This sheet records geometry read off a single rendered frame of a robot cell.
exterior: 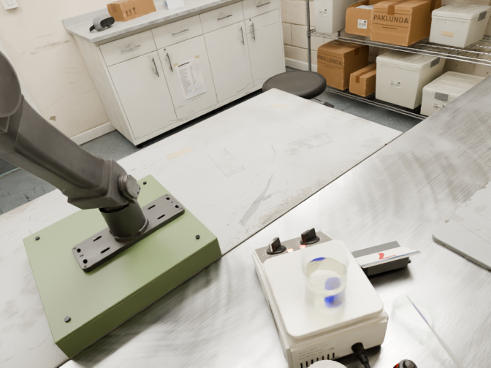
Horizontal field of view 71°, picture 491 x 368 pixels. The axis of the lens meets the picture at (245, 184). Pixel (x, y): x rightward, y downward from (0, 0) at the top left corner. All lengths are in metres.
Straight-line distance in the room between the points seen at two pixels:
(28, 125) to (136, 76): 2.37
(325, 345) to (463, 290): 0.24
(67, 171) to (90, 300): 0.22
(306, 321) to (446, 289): 0.24
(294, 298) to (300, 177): 0.37
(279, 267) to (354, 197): 0.29
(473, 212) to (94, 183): 0.62
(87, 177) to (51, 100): 2.77
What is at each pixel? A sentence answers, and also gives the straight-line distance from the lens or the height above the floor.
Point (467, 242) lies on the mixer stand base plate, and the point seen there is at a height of 0.91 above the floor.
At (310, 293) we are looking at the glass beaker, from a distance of 0.42.
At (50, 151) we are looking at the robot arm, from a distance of 0.46.
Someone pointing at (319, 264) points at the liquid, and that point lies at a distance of 0.43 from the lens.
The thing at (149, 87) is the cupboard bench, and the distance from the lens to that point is 2.83.
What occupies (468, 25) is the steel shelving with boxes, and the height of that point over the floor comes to 0.69.
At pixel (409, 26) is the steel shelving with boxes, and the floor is 0.68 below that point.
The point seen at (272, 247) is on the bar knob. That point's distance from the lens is 0.54.
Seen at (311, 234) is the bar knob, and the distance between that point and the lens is 0.56.
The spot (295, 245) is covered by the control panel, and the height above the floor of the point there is 0.95.
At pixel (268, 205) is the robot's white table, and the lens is 0.71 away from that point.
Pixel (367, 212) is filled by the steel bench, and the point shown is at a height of 0.90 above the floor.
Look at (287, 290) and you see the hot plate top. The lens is 0.46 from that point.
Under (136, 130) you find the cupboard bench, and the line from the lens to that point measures 2.88.
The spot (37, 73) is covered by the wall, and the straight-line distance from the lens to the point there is 3.21.
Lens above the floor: 1.37
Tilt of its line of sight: 37 degrees down
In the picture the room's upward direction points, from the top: 11 degrees counter-clockwise
